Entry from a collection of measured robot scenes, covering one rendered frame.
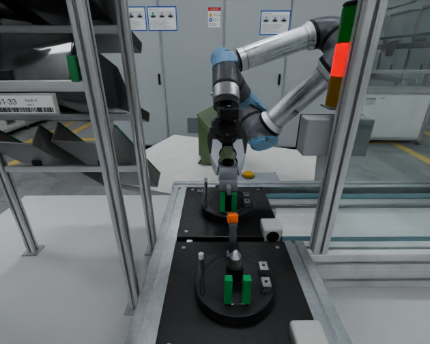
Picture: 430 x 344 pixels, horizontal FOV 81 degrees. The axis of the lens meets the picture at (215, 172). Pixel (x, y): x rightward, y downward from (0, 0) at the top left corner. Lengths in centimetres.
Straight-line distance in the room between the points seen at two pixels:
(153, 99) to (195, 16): 117
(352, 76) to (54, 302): 72
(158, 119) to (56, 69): 336
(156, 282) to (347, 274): 41
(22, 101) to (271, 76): 336
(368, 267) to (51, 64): 71
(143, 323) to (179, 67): 336
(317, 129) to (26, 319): 68
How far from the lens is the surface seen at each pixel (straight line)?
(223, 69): 74
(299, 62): 371
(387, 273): 71
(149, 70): 372
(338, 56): 49
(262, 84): 363
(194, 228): 61
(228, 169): 60
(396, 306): 72
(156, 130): 384
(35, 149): 62
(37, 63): 49
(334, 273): 65
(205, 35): 359
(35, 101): 43
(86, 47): 39
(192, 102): 365
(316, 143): 50
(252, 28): 361
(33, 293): 75
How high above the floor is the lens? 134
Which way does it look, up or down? 25 degrees down
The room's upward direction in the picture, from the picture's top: straight up
